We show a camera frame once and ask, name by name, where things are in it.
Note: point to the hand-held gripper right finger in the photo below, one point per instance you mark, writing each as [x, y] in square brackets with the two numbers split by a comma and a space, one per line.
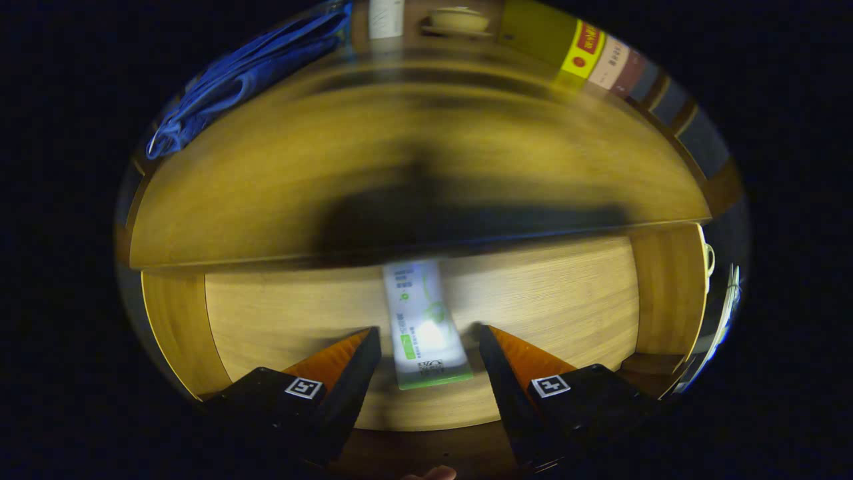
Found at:
[516, 406]

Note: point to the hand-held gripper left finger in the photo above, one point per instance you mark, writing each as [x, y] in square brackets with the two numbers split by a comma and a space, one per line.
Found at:
[346, 400]

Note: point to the brown wooden drawer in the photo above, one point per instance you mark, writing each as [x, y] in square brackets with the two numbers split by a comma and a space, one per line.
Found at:
[280, 313]

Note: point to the white tube with green label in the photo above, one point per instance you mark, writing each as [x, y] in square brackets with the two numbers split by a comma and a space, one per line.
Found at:
[423, 320]

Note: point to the wooden countertop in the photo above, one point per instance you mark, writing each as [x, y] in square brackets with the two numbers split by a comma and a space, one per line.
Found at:
[266, 166]

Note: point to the brown wooden cabinet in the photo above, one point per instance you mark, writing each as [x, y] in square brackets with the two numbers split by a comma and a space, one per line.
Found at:
[725, 190]

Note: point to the blue folded towel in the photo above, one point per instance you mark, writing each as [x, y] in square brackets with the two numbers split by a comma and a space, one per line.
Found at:
[253, 66]

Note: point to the brown book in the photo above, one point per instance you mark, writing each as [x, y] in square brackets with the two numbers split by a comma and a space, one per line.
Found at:
[630, 73]

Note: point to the orange and cream book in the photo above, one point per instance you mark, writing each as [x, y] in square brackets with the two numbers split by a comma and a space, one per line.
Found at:
[612, 63]

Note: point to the thick yellow book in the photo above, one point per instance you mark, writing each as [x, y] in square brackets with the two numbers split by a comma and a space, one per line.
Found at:
[533, 33]

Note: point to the beige saucer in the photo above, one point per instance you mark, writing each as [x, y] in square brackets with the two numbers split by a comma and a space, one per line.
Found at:
[460, 32]

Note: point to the white pump bottle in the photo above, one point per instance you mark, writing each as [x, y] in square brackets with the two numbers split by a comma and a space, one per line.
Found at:
[386, 20]

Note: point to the beige lidded tea cup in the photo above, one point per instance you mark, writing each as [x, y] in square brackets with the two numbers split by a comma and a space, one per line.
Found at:
[460, 18]

